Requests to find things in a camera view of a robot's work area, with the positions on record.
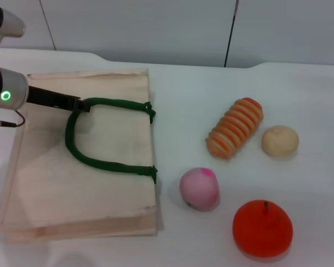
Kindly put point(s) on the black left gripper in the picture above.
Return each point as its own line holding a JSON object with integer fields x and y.
{"x": 50, "y": 98}

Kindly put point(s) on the pink peach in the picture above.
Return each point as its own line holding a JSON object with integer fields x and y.
{"x": 199, "y": 190}

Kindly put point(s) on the orange striped bread loaf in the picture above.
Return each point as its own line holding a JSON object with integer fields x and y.
{"x": 235, "y": 128}

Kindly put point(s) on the thin black pole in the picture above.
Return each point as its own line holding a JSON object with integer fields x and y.
{"x": 229, "y": 36}

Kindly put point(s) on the round beige bun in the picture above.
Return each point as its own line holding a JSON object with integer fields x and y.
{"x": 279, "y": 142}

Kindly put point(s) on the red apple with stem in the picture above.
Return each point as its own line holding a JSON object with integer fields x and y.
{"x": 261, "y": 231}

